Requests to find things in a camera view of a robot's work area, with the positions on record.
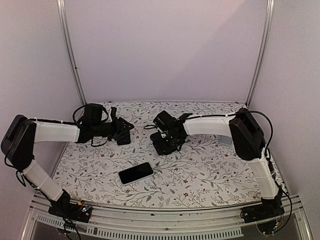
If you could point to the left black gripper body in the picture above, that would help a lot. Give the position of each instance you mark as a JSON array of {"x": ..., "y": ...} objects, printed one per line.
[{"x": 111, "y": 131}]

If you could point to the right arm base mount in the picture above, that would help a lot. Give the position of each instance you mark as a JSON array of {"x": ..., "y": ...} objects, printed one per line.
[{"x": 269, "y": 214}]

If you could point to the light blue cased phone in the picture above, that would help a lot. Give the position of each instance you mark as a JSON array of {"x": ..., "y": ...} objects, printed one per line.
[{"x": 225, "y": 140}]

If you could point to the bare black phone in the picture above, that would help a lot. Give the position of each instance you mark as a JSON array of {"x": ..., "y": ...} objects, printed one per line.
[{"x": 123, "y": 138}]

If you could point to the front aluminium rail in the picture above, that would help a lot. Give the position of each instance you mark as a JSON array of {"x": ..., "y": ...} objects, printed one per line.
[{"x": 112, "y": 222}]

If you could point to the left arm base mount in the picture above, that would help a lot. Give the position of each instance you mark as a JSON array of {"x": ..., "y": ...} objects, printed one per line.
[{"x": 80, "y": 212}]

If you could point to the floral patterned table mat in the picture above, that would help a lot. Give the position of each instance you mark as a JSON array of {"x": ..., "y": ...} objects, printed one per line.
[{"x": 203, "y": 174}]

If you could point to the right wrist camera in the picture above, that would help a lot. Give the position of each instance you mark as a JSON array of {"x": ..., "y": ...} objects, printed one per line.
[{"x": 163, "y": 121}]

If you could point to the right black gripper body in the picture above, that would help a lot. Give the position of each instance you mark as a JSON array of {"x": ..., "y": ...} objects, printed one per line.
[{"x": 177, "y": 142}]

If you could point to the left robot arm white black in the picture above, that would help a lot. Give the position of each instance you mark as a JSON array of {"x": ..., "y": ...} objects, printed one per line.
[{"x": 18, "y": 143}]

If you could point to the white cased phone on table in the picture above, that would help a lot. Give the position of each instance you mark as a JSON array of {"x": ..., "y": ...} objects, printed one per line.
[{"x": 135, "y": 173}]

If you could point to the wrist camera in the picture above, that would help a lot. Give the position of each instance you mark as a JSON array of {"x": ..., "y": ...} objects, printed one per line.
[
  {"x": 113, "y": 115},
  {"x": 163, "y": 121}
]

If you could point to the right aluminium frame post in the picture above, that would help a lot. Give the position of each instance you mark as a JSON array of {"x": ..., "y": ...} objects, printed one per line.
[{"x": 262, "y": 50}]

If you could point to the aluminium frame post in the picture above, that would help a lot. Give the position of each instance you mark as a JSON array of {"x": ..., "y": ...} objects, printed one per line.
[
  {"x": 61, "y": 7},
  {"x": 262, "y": 50}
]

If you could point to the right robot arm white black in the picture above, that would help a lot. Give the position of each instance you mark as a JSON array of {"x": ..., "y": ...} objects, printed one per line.
[{"x": 241, "y": 126}]

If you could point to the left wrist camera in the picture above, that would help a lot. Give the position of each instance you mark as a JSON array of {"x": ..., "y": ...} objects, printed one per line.
[{"x": 113, "y": 115}]

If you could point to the black cased phone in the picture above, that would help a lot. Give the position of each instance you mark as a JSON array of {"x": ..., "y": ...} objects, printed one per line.
[{"x": 168, "y": 139}]

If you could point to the left aluminium frame post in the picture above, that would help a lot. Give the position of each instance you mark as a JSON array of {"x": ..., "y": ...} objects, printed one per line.
[{"x": 61, "y": 7}]

